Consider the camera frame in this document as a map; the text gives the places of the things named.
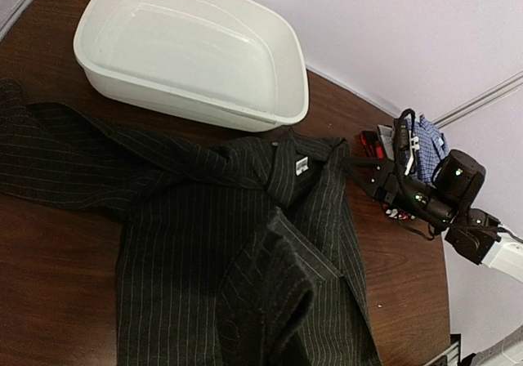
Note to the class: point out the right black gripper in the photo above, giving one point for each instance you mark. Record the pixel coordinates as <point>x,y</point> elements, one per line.
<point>385,186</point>

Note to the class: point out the blue checked folded shirt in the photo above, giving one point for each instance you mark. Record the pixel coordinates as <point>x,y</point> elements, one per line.
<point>433,148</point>

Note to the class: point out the white plastic tub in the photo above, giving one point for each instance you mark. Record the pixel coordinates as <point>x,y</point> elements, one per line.
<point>228,63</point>

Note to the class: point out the red black folded shirt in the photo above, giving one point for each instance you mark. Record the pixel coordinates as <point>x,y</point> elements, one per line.
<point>373,149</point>

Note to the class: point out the right aluminium frame post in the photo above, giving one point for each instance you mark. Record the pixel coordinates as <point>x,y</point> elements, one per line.
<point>488,97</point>

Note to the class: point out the black pinstriped long sleeve shirt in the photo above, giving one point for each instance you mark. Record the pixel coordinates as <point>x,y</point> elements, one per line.
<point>239,254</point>

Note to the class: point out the grey folded shirt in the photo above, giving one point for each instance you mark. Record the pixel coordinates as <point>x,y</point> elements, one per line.
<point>385,134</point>

